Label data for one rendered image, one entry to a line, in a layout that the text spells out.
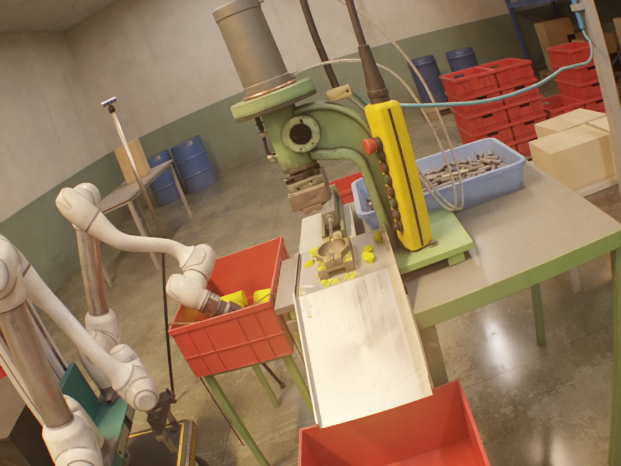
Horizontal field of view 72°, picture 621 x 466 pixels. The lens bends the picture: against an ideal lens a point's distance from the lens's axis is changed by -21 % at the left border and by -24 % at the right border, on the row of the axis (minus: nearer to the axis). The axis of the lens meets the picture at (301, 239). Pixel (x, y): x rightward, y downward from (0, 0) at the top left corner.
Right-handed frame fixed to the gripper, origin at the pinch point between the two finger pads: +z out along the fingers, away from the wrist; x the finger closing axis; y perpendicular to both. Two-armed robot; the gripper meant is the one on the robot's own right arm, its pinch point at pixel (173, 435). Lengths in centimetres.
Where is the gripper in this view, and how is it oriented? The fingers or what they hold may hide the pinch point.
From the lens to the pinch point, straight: 180.4
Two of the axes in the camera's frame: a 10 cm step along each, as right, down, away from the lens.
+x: 1.0, 3.1, -9.5
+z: 3.5, 8.8, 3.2
